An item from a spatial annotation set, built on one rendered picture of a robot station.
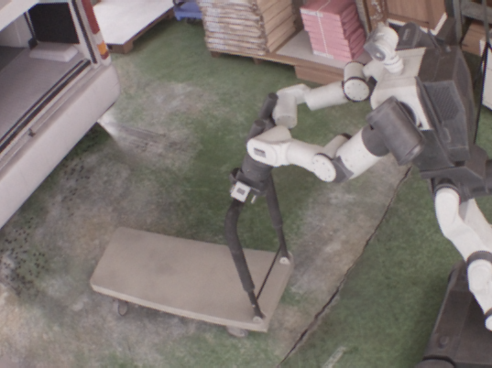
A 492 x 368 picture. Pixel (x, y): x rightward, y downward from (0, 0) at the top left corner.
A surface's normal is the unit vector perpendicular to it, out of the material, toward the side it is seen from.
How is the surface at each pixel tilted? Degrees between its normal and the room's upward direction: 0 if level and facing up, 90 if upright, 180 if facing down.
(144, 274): 0
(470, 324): 0
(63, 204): 0
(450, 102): 90
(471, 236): 90
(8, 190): 87
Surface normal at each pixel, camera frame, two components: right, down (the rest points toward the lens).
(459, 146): -0.40, 0.68
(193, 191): -0.19, -0.72
